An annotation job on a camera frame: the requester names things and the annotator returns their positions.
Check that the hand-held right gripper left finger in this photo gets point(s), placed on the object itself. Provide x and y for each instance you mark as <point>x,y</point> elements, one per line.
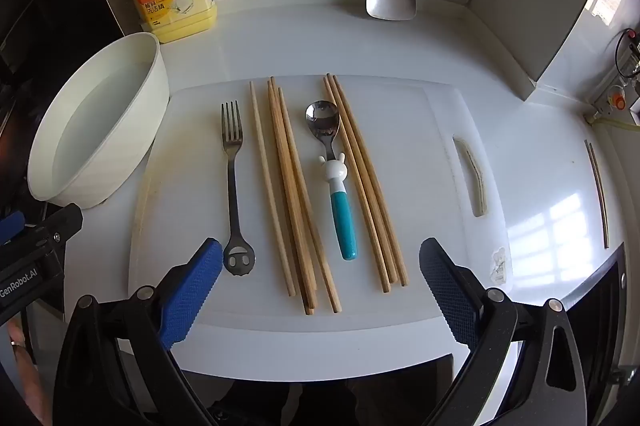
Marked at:
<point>192,291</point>

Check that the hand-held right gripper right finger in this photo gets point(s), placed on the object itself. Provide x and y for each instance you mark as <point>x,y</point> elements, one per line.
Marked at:
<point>447,291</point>

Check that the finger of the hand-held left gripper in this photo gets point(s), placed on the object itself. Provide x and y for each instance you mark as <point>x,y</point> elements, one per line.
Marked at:
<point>11,226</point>
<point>62,218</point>

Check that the white plastic bowl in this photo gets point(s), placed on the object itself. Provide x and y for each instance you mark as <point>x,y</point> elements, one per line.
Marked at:
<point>100,115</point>

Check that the wooden chopstick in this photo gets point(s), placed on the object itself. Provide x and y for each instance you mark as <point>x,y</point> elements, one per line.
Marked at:
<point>355,186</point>
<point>301,211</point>
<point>310,206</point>
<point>364,186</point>
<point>270,186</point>
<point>286,196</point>
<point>294,206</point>
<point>372,186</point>

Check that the metal fork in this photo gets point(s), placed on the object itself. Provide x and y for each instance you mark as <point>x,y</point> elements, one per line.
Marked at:
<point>232,165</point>

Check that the person's left hand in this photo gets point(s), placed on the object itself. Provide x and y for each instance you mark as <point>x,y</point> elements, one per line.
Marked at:
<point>25,356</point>

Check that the white cutting board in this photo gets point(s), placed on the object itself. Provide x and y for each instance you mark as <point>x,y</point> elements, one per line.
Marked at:
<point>425,186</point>

